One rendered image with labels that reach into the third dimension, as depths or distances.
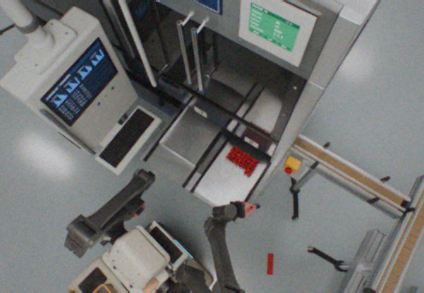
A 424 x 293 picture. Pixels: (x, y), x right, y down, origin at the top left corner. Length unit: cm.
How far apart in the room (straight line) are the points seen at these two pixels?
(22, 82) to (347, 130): 253
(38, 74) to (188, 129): 89
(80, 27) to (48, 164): 181
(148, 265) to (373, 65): 284
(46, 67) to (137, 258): 88
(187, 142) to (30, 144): 181
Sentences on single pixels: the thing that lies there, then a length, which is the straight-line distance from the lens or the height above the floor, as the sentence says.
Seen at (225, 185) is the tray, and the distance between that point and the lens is 189.
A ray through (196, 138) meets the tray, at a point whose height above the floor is 88.
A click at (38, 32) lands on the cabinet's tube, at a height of 168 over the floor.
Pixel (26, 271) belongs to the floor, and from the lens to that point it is 315.
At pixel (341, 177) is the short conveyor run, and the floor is 93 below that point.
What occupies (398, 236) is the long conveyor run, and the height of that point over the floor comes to 93.
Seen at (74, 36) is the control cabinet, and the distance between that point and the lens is 161.
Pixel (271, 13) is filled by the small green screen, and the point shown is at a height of 202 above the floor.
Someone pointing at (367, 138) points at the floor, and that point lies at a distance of 317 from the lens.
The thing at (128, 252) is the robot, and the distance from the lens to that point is 139.
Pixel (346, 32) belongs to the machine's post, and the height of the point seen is 206.
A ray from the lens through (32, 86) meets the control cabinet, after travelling 158.
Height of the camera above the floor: 272
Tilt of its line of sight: 71 degrees down
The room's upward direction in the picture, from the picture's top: 7 degrees counter-clockwise
